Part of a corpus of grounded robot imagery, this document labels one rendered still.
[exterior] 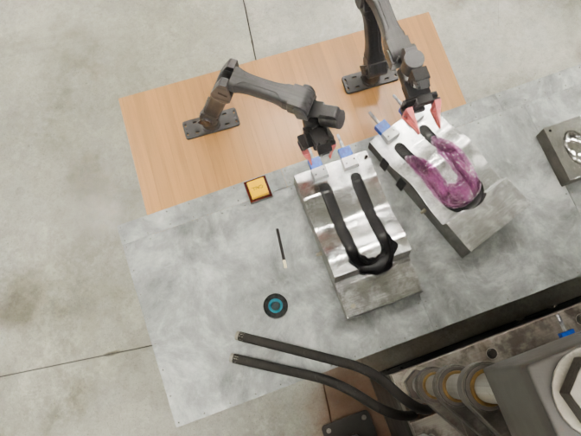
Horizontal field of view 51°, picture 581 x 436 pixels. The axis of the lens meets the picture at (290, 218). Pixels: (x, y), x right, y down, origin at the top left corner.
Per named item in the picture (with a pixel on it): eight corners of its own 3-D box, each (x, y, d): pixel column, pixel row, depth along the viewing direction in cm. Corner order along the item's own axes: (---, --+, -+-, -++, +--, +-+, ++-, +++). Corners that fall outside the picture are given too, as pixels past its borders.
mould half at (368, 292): (294, 183, 212) (293, 170, 199) (363, 159, 213) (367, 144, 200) (346, 320, 199) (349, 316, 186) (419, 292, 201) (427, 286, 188)
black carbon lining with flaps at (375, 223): (316, 188, 204) (317, 178, 195) (361, 171, 205) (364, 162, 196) (354, 284, 195) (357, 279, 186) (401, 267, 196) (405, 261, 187)
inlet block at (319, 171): (300, 150, 208) (300, 144, 203) (314, 145, 208) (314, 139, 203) (314, 184, 205) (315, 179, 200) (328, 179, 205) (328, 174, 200)
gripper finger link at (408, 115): (437, 125, 170) (426, 95, 172) (413, 131, 170) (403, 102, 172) (432, 133, 177) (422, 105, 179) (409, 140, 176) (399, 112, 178)
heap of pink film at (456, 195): (399, 161, 207) (402, 152, 199) (438, 131, 209) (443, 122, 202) (449, 220, 201) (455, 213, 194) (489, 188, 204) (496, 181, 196)
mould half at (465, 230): (367, 147, 214) (371, 135, 204) (424, 106, 218) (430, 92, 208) (462, 258, 204) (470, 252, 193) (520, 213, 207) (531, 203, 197)
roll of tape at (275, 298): (288, 318, 200) (288, 317, 196) (264, 319, 200) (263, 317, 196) (288, 294, 202) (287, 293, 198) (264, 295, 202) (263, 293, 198)
